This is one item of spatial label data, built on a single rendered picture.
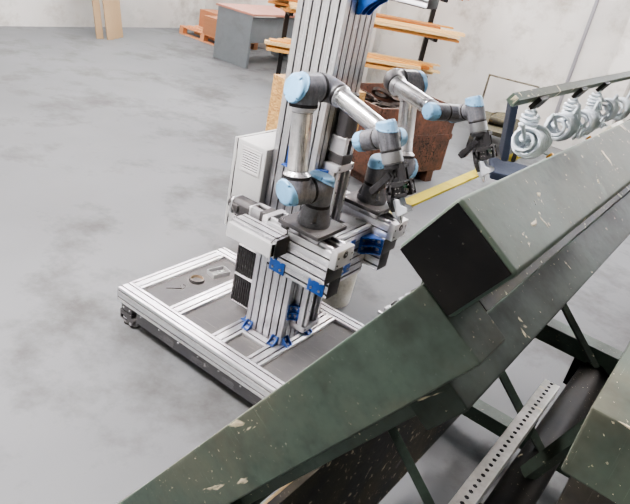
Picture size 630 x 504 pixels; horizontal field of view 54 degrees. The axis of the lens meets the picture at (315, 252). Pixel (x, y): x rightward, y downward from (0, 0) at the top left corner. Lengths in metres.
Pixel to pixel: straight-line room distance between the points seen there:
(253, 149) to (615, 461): 2.51
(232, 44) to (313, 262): 8.33
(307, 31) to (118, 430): 1.97
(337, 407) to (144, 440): 2.25
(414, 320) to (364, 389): 0.13
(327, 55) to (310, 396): 2.05
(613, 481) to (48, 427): 2.69
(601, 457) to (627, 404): 0.06
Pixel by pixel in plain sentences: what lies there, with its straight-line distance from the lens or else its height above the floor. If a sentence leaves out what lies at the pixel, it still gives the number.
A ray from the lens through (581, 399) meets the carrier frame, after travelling 2.78.
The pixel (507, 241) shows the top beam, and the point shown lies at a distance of 0.69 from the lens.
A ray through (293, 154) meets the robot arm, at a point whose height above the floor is 1.36.
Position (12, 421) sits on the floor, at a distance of 3.19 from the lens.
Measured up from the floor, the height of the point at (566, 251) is 1.69.
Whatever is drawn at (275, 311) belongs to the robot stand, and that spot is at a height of 0.41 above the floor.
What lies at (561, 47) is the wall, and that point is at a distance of 10.06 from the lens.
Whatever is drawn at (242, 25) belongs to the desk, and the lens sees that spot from 10.68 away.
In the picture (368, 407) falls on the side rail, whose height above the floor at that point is 1.64.
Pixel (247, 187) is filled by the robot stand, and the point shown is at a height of 1.01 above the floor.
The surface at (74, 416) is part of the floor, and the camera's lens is 3.18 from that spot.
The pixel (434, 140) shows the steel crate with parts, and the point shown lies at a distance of 6.78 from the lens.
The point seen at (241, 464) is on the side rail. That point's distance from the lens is 1.06.
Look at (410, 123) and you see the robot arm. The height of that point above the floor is 1.43.
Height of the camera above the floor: 2.16
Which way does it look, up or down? 27 degrees down
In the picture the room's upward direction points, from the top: 12 degrees clockwise
